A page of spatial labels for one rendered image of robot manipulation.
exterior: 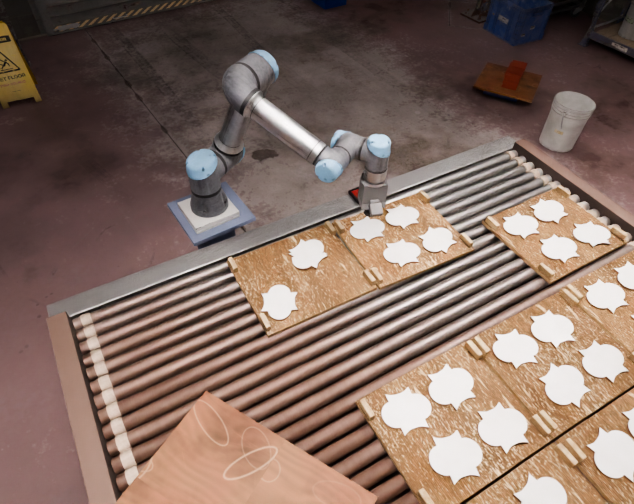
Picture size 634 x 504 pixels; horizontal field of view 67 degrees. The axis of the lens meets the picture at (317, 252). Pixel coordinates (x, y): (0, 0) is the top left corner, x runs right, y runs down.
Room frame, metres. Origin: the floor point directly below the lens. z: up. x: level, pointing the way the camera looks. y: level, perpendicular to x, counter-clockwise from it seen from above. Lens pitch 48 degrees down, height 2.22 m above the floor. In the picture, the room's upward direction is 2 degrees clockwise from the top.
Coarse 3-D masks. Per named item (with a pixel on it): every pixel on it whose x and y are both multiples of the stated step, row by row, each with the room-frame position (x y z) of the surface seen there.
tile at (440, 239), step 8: (432, 232) 1.27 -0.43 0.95; (440, 232) 1.27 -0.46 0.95; (448, 232) 1.27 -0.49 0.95; (424, 240) 1.23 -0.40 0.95; (432, 240) 1.23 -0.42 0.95; (440, 240) 1.23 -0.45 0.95; (448, 240) 1.23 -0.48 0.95; (424, 248) 1.19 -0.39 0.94; (432, 248) 1.19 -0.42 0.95; (440, 248) 1.19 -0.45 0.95
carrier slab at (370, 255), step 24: (360, 216) 1.35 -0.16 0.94; (384, 216) 1.36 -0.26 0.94; (432, 216) 1.37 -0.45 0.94; (360, 240) 1.23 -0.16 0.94; (384, 240) 1.23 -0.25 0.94; (408, 240) 1.23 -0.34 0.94; (456, 240) 1.24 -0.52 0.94; (360, 264) 1.12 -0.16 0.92; (384, 264) 1.11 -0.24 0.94; (408, 264) 1.12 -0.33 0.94; (432, 264) 1.12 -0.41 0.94
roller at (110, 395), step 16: (240, 336) 0.81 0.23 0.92; (256, 336) 0.82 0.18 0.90; (208, 352) 0.75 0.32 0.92; (224, 352) 0.76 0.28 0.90; (160, 368) 0.69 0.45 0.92; (176, 368) 0.69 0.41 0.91; (128, 384) 0.63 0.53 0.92; (144, 384) 0.64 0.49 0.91; (96, 400) 0.58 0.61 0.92; (112, 400) 0.59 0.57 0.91
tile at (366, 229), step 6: (354, 222) 1.31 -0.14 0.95; (360, 222) 1.31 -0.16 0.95; (366, 222) 1.31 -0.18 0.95; (372, 222) 1.31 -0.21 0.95; (378, 222) 1.31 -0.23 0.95; (354, 228) 1.28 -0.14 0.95; (360, 228) 1.28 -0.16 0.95; (366, 228) 1.28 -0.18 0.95; (372, 228) 1.28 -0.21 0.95; (378, 228) 1.28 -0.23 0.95; (354, 234) 1.25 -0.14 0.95; (360, 234) 1.25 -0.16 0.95; (366, 234) 1.25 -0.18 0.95; (372, 234) 1.25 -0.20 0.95; (378, 234) 1.25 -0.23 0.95; (366, 240) 1.22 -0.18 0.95
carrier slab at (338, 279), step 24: (288, 240) 1.21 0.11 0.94; (336, 240) 1.22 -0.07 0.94; (240, 264) 1.09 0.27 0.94; (264, 264) 1.09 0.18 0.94; (288, 264) 1.10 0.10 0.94; (336, 264) 1.11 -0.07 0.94; (264, 288) 0.99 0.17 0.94; (312, 288) 0.99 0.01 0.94; (336, 288) 1.00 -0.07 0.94; (360, 288) 1.00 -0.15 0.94; (312, 312) 0.90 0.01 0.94
